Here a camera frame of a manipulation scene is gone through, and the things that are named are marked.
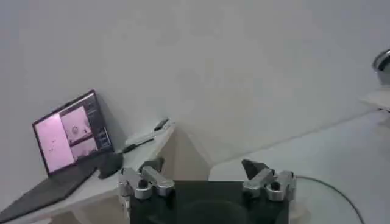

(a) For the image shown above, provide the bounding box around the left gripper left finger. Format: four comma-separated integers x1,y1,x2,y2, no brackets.
118,156,176,201

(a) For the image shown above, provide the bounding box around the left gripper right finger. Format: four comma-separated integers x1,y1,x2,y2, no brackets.
241,158,297,202

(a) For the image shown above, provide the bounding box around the black computer mouse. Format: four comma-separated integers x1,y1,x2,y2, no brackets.
97,152,124,180

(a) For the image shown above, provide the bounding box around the round glass lid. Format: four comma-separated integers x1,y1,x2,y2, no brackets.
288,175,366,224

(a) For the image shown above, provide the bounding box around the black and white phone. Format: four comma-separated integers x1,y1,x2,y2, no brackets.
153,117,171,132

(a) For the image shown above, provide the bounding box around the white side table with laptop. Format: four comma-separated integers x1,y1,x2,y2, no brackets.
0,121,176,224

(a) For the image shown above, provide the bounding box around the black laptop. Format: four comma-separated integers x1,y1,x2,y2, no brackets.
0,88,115,223

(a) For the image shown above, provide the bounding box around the perforated steel steamer basket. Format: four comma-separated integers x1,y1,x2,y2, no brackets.
371,48,390,86

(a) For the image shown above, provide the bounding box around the black cable on side table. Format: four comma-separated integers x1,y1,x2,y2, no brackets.
121,138,155,154

